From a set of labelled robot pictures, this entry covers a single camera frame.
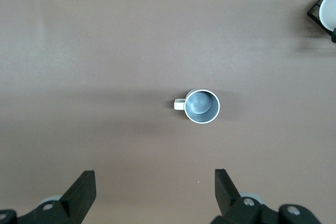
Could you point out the white HOME mug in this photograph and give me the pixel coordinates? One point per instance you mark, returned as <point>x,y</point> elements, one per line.
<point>200,107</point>

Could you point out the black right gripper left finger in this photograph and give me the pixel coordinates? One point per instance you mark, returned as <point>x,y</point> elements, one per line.
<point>68,208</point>

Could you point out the white bowl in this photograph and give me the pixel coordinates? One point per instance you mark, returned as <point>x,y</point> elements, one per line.
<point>329,11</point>

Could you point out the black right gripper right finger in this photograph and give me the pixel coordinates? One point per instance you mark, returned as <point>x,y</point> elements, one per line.
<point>236,211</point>

